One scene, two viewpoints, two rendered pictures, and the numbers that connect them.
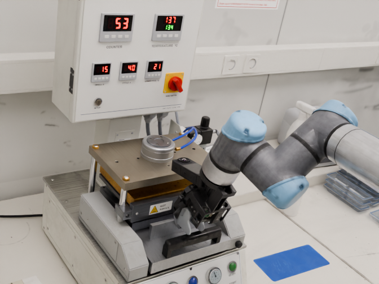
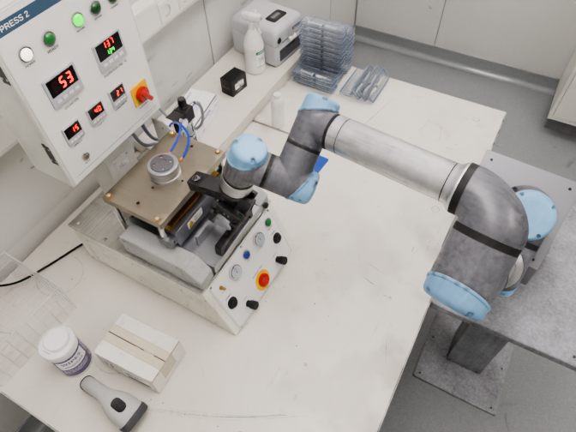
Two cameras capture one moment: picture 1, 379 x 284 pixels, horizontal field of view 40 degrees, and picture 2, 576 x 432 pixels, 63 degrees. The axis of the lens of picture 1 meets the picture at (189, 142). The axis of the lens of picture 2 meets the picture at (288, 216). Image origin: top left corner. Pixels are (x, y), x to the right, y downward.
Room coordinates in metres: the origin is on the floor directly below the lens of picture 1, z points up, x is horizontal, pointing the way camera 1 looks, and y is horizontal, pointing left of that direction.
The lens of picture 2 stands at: (0.25, 0.06, 1.97)
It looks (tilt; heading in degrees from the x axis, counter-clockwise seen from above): 53 degrees down; 340
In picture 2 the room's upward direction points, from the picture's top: 2 degrees counter-clockwise
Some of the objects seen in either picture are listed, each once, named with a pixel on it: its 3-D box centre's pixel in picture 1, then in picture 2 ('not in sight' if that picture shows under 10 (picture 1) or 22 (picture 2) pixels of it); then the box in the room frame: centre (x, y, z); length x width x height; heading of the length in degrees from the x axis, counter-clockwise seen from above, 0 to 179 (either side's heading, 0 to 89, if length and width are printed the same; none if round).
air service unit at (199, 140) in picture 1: (195, 142); (183, 123); (1.35, -0.02, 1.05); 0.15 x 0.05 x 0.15; 130
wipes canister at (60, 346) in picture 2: not in sight; (66, 351); (0.88, 0.45, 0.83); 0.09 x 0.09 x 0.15
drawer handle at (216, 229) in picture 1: (193, 240); (234, 230); (0.96, -0.05, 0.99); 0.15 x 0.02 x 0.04; 130
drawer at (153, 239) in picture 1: (159, 214); (192, 214); (1.07, 0.04, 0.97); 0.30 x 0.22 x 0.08; 40
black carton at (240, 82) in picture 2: not in sight; (233, 81); (1.77, -0.28, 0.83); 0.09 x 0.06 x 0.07; 122
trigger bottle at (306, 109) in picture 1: (298, 133); (254, 43); (1.86, -0.41, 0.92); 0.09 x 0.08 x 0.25; 47
